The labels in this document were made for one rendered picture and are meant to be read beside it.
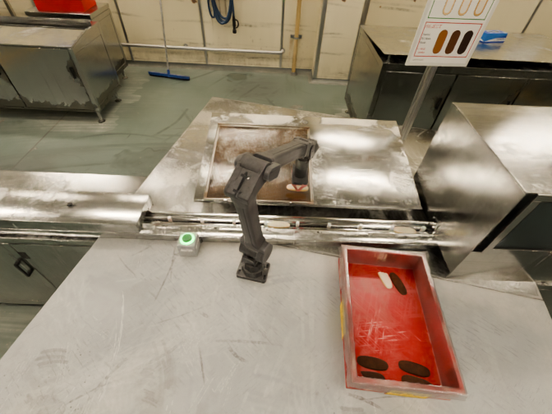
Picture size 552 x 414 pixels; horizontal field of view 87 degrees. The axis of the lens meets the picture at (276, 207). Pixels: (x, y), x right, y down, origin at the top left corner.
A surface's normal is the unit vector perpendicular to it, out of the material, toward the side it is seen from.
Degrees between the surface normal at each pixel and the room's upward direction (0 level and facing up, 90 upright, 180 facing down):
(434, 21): 90
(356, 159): 10
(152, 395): 0
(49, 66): 90
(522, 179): 0
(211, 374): 0
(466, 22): 90
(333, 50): 90
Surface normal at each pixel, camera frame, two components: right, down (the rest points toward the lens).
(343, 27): -0.02, 0.73
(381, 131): 0.04, -0.54
